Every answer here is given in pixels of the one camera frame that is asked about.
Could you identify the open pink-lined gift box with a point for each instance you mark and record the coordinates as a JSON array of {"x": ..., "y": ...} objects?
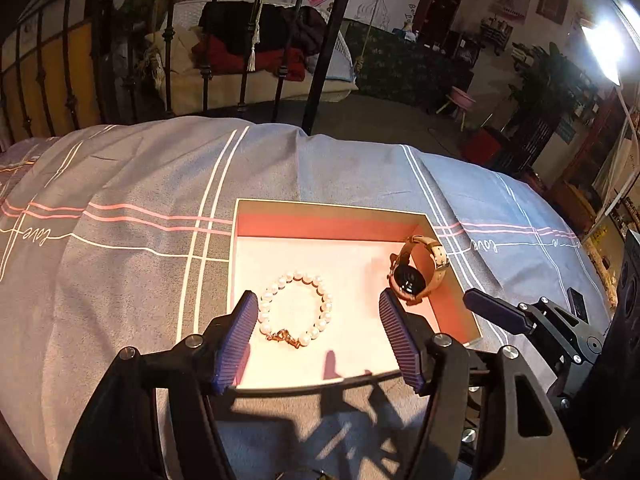
[{"x": 349, "y": 249}]

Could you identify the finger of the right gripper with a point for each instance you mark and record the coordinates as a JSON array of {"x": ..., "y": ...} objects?
[{"x": 558, "y": 336}]

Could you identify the red phone booth cabinet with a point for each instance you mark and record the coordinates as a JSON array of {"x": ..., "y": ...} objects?
[{"x": 433, "y": 20}]

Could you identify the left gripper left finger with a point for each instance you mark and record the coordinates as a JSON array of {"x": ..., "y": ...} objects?
[{"x": 117, "y": 436}]

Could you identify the beige strap wristwatch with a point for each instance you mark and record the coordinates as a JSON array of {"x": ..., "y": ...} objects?
[{"x": 407, "y": 281}]

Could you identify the hanging swing chair with clothes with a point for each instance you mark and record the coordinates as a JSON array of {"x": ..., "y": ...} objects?
[{"x": 197, "y": 62}]

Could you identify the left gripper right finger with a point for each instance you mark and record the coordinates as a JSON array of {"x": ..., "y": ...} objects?
[{"x": 519, "y": 434}]

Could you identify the pink small stool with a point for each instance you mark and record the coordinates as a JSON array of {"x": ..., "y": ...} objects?
[{"x": 462, "y": 101}]

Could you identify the black iron bed frame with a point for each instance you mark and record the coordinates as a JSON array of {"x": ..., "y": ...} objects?
[{"x": 71, "y": 64}]

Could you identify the white floor lamp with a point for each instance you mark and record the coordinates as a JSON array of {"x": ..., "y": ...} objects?
[{"x": 607, "y": 45}]

